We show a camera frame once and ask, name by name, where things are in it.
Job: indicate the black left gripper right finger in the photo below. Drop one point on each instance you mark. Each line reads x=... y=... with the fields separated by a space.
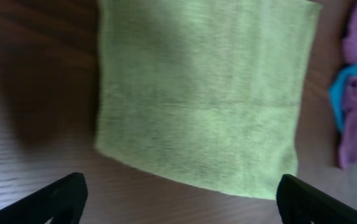
x=300 y=203

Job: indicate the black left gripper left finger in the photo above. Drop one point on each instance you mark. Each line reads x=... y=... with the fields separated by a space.
x=61 y=202

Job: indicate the light green cloth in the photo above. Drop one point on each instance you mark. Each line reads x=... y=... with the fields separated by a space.
x=204 y=92

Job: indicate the blue cloth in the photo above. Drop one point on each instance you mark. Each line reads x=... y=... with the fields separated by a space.
x=336 y=93

